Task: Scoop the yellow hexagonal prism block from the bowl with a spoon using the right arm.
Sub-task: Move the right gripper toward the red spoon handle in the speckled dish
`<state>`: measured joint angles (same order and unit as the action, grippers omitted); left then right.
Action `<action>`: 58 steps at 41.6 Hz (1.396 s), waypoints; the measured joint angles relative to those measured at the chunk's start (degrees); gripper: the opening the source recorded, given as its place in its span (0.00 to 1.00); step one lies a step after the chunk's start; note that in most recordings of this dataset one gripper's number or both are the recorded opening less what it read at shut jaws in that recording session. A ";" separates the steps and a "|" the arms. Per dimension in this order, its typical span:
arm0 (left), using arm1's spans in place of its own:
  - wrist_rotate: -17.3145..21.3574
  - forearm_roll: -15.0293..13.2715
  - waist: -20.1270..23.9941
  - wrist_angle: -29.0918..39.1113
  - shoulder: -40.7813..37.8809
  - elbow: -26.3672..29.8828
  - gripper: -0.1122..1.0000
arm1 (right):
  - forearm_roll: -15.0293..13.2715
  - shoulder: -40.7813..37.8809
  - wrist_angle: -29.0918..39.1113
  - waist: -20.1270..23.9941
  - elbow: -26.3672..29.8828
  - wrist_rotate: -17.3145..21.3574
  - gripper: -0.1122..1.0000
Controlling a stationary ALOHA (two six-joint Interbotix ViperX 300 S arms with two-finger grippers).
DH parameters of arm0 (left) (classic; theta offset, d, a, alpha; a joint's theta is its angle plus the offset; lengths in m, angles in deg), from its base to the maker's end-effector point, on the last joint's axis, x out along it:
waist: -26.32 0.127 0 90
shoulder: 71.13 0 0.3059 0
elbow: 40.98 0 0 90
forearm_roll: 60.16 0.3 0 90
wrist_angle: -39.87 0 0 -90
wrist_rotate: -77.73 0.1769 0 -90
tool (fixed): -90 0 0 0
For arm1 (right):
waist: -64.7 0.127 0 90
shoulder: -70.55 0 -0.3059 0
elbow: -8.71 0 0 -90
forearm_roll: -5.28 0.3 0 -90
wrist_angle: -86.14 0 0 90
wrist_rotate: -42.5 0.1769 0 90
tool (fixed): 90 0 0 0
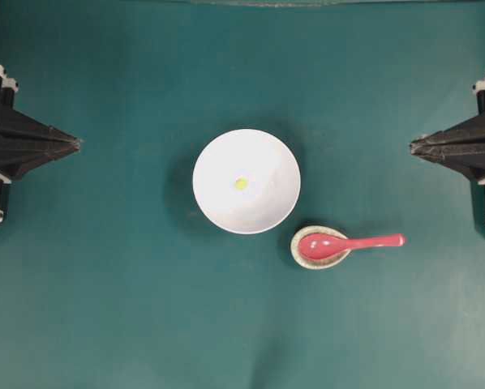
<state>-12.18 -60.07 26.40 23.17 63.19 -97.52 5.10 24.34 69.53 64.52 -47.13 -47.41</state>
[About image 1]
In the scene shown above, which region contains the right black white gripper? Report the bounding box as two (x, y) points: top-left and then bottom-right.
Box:
(410, 78), (485, 202)

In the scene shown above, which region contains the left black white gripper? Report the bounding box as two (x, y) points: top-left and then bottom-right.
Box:
(0, 65), (80, 224)

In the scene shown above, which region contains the red ceramic spoon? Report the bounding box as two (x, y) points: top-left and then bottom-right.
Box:
(298, 233), (406, 261)

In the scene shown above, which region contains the yellow hexagonal prism block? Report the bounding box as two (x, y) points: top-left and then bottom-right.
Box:
(234, 177), (248, 190)

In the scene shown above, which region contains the speckled egg-shaped spoon rest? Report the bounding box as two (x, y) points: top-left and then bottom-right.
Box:
(290, 225), (350, 270)

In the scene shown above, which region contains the white round bowl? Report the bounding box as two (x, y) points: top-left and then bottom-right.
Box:
(192, 129), (302, 235)

